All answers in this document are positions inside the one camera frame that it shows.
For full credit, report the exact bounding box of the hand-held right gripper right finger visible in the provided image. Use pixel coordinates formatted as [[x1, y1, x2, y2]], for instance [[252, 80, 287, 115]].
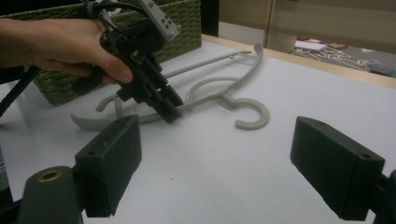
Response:
[[290, 116, 387, 222]]

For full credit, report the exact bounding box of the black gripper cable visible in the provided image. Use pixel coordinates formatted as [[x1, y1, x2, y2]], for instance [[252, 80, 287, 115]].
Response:
[[0, 0, 148, 119]]

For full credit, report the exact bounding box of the black metal stand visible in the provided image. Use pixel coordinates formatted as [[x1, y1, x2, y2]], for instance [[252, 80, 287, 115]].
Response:
[[200, 0, 220, 38]]

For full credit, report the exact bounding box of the green woven basket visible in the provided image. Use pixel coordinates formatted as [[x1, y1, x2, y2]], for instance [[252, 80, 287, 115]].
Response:
[[0, 0, 203, 107]]

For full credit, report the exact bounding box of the light wooden shelf unit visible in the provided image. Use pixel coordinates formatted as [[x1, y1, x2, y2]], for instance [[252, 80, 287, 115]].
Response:
[[218, 0, 396, 54]]

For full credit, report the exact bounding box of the grey plastic clothes hanger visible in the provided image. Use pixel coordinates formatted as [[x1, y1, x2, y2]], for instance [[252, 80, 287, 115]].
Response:
[[70, 42, 271, 133]]

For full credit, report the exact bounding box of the white table mat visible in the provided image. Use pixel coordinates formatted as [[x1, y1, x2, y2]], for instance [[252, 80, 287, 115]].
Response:
[[0, 40, 396, 224]]

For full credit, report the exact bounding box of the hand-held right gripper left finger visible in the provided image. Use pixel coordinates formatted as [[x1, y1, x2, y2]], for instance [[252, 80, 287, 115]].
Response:
[[74, 115, 143, 218]]

